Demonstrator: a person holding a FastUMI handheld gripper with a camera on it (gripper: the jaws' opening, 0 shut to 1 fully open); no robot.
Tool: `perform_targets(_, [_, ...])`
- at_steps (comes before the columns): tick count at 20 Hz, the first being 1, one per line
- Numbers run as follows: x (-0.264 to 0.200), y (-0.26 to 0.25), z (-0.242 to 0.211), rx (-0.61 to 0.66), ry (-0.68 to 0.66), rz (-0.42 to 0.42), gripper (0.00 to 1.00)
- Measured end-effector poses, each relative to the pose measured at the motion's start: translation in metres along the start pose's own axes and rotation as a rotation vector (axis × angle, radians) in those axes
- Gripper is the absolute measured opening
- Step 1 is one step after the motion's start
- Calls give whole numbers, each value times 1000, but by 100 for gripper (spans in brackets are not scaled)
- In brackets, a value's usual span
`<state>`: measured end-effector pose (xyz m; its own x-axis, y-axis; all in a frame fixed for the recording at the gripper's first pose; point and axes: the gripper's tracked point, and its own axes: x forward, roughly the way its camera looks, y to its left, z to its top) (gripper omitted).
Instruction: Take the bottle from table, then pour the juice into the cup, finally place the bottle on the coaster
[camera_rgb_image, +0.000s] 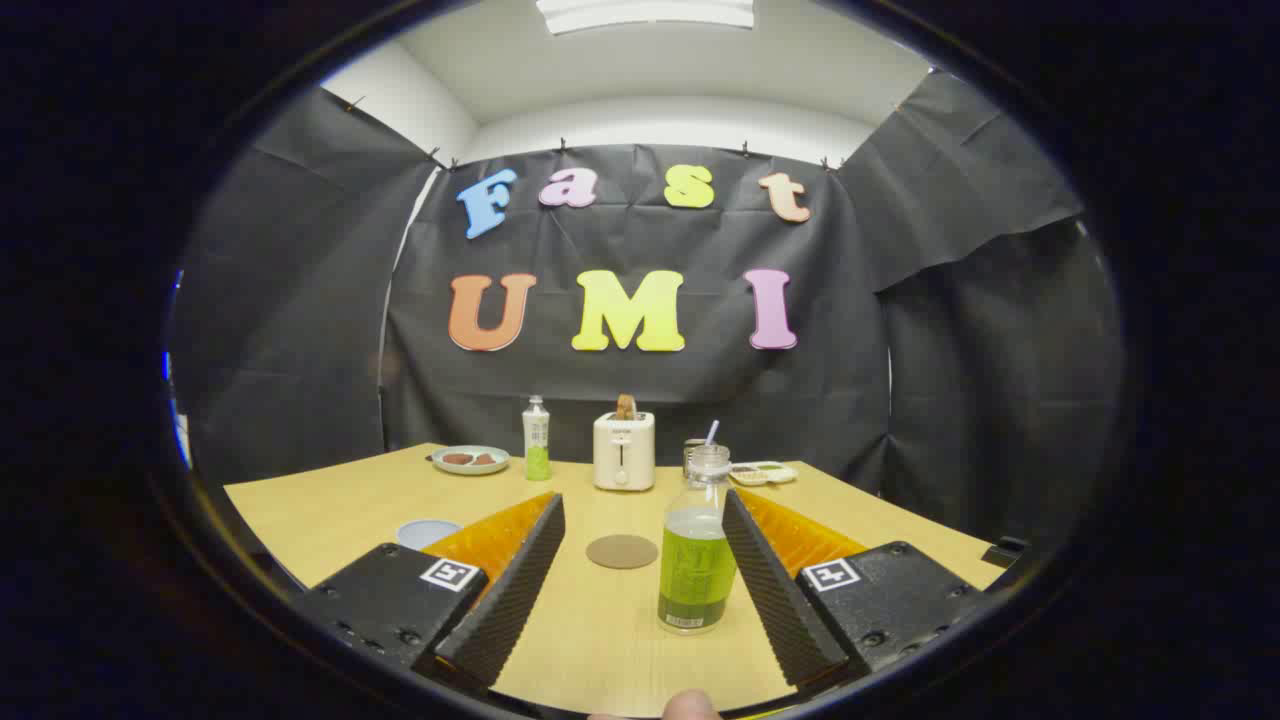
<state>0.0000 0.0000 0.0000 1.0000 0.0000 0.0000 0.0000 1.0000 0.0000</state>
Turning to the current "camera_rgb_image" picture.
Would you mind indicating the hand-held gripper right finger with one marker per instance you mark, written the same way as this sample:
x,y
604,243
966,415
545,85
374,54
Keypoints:
x,y
770,590

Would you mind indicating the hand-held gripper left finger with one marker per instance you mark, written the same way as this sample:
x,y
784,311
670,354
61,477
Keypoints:
x,y
515,590

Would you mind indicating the green label juice bottle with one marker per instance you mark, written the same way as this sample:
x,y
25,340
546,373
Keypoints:
x,y
695,570

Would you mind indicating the pale grey cup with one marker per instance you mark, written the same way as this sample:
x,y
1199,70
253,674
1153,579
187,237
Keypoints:
x,y
425,532

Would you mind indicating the round brown coaster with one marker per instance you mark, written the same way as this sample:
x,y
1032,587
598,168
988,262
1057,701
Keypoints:
x,y
622,552

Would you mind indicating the small green white bottle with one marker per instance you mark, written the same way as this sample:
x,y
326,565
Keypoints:
x,y
537,440

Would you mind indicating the wooden table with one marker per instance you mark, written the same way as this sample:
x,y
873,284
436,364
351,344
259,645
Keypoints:
x,y
610,640

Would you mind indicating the white divided dish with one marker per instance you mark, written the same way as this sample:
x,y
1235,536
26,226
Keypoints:
x,y
765,473

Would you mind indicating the pale green plate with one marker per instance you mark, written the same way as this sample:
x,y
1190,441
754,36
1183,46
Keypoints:
x,y
470,469

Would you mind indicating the metal mesh holder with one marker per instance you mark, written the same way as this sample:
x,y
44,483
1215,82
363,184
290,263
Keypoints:
x,y
690,455

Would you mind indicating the white toaster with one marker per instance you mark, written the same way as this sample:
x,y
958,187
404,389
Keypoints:
x,y
624,450

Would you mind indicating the bread slice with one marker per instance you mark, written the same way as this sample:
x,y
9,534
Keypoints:
x,y
626,407

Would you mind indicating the small black box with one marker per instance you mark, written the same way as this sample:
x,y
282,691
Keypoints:
x,y
1006,552

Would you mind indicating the white object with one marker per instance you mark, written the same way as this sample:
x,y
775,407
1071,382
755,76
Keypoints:
x,y
183,440

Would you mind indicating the ceiling light panel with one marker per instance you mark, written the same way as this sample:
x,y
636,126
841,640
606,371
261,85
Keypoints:
x,y
645,12

